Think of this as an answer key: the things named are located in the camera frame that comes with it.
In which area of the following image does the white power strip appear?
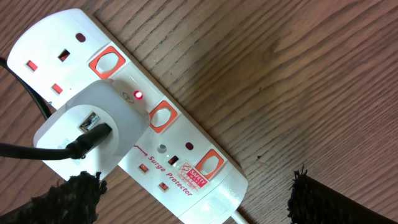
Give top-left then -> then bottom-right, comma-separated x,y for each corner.
7,9 -> 248,223

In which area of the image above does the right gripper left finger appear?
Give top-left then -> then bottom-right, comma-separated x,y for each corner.
1,171 -> 107,224

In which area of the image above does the white power strip cord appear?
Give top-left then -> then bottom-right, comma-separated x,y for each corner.
230,210 -> 249,224

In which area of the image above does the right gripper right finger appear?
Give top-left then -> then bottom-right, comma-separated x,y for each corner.
287,168 -> 395,224

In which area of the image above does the black USB charging cable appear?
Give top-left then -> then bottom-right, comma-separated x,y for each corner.
0,57 -> 113,161

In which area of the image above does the white charger plug adapter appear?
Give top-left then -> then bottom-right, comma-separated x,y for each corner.
34,79 -> 150,180

